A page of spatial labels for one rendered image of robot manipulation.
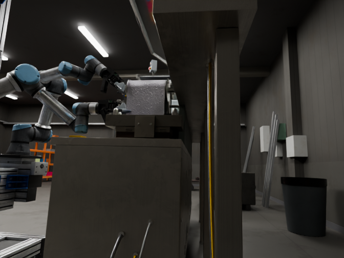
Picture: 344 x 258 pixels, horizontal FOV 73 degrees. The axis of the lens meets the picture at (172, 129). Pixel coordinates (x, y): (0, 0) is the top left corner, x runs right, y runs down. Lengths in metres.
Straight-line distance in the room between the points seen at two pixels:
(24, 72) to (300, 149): 4.10
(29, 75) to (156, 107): 0.72
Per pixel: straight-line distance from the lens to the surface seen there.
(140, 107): 1.43
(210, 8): 0.63
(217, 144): 0.58
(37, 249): 2.04
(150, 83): 1.47
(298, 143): 4.55
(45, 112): 2.03
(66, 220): 1.27
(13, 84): 1.52
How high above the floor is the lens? 0.77
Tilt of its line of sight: 9 degrees up
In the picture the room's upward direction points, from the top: 2 degrees clockwise
